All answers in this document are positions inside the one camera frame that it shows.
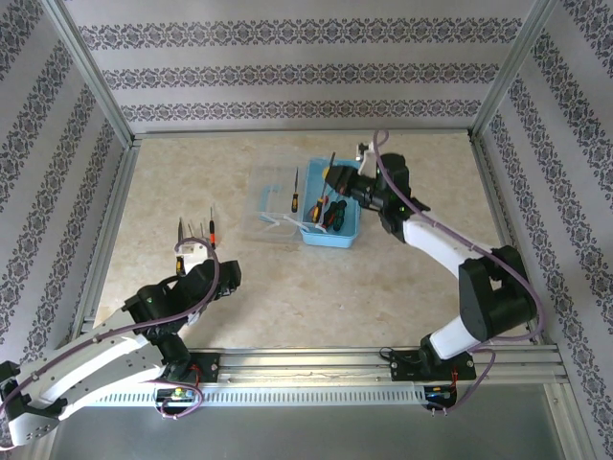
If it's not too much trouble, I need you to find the blue plastic tool box base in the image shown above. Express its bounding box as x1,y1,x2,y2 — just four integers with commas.
299,157,361,249

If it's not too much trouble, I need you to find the white slotted cable duct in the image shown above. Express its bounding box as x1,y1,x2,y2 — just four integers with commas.
71,385,430,408

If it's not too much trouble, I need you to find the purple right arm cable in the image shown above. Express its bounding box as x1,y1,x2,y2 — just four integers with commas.
373,129,547,418

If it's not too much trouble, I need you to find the aluminium right side rail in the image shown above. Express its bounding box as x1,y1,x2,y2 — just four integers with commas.
468,136,547,346

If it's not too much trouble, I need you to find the aluminium frame rail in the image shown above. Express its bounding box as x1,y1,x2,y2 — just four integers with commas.
45,348,569,384
128,127,475,141

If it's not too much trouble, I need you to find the aluminium left side rail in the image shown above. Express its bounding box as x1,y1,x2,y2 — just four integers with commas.
71,136,143,349

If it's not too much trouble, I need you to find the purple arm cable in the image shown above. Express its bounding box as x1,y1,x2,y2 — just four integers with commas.
373,129,547,418
0,239,221,421

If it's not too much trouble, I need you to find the aluminium frame post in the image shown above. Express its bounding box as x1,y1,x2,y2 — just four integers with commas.
40,0,135,145
471,0,559,140

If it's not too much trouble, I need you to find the aluminium left frame post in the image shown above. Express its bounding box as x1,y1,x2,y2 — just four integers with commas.
40,0,135,145

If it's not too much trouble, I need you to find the aluminium back frame rail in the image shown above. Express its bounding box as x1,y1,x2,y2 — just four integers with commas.
128,127,475,141

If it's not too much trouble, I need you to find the grey metal panel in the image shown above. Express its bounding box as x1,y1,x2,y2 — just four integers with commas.
47,405,566,460

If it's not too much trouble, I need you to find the aluminium right frame post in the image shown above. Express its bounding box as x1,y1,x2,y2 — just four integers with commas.
471,0,559,140

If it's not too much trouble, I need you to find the small yellow black screwdriver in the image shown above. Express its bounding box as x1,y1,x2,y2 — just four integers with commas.
174,218,187,278
321,152,336,198
288,167,301,214

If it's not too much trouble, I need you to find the clear plastic tool box lid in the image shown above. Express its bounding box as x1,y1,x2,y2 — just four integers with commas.
241,165,308,243

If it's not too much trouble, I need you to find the light blue carry handle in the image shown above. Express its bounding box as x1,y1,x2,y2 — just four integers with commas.
260,183,284,215

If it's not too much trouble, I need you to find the aluminium front frame rail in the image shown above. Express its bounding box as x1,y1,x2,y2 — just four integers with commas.
45,348,569,384

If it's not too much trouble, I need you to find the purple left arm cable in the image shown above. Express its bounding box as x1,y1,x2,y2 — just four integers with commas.
0,239,221,421

